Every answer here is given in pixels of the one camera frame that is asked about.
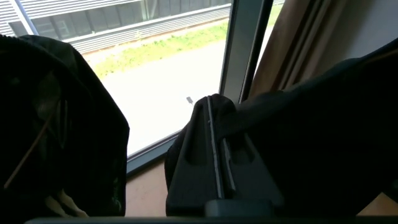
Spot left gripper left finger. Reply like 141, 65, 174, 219
166, 95, 224, 217

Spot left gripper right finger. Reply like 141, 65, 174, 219
221, 134, 284, 213

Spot black garment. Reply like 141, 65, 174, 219
164, 37, 398, 218

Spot black shorts with white cords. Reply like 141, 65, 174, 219
0, 34, 131, 218

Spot pink clothes hanger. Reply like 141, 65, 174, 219
2, 99, 69, 190

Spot window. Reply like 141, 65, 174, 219
0, 0, 285, 175

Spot brown curtain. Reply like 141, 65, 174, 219
248, 0, 348, 98

